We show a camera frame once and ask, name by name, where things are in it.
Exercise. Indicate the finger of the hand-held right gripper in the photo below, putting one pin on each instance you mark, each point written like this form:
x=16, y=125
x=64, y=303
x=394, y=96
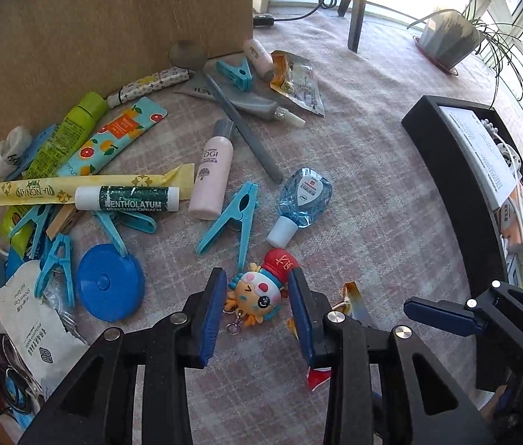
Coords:
x=437, y=314

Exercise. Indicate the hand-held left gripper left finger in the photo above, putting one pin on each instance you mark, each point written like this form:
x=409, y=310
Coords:
x=212, y=315

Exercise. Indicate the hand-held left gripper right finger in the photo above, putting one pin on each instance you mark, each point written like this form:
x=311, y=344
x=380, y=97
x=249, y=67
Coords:
x=300, y=320

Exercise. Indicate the orange tissue pack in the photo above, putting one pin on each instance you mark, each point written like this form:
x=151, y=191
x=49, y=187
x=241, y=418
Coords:
x=514, y=222

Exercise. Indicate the black storage tray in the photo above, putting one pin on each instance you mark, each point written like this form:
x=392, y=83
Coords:
x=428, y=148

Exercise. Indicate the white cardboard box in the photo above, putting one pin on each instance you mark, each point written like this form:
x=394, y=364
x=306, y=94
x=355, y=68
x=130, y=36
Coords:
x=474, y=148

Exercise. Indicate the plaid cloth desktop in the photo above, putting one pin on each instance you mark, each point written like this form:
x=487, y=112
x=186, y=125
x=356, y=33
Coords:
x=382, y=171

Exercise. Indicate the red white creamer sachet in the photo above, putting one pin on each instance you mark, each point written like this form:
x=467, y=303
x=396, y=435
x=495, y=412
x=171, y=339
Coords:
x=319, y=376

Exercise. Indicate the blue round tape measure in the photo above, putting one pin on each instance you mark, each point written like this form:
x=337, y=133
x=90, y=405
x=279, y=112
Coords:
x=108, y=282

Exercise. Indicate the large teal plastic clip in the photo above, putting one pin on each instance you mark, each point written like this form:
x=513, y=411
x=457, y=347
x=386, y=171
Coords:
x=240, y=208

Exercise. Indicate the clear blue bottle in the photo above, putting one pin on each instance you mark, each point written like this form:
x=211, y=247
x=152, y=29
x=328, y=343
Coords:
x=305, y=194

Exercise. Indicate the pink bottle grey cap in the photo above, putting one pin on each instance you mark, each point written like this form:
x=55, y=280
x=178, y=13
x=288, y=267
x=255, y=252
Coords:
x=210, y=176

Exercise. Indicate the green white lip balm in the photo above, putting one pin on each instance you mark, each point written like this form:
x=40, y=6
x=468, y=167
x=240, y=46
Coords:
x=127, y=197

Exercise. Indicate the wooden clothespin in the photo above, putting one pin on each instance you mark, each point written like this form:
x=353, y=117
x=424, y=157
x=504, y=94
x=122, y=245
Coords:
x=62, y=222

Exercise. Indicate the white paper packet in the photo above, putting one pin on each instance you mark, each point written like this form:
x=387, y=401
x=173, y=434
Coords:
x=34, y=333

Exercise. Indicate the metal scissors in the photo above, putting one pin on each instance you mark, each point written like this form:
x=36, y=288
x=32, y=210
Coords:
x=25, y=387

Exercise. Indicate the fruit print tube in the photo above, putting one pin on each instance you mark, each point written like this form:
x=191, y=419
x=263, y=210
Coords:
x=113, y=139

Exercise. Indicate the grey glue tube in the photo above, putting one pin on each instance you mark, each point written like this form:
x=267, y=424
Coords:
x=252, y=102

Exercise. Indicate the yellow chopstick wrapper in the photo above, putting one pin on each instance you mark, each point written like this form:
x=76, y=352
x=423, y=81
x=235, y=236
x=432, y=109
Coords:
x=34, y=190

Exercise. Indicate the dark grey sachet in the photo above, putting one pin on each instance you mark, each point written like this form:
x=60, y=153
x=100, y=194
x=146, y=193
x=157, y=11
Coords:
x=196, y=90

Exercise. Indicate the green tube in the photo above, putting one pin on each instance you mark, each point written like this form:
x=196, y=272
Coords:
x=66, y=134

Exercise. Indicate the clear orange snack sachet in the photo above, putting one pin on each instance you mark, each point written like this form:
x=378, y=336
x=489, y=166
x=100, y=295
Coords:
x=300, y=85

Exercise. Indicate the white patterned tube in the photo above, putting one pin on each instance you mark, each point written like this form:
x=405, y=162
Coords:
x=150, y=83

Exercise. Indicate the small pink tube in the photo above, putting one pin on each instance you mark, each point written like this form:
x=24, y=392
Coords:
x=256, y=55

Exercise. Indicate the grey potted plant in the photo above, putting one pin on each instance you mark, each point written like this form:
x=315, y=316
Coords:
x=446, y=41

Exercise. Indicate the black power strip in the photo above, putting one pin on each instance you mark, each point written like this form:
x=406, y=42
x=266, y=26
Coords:
x=263, y=20

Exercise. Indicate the black tripod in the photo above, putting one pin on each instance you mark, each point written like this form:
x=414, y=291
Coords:
x=356, y=23

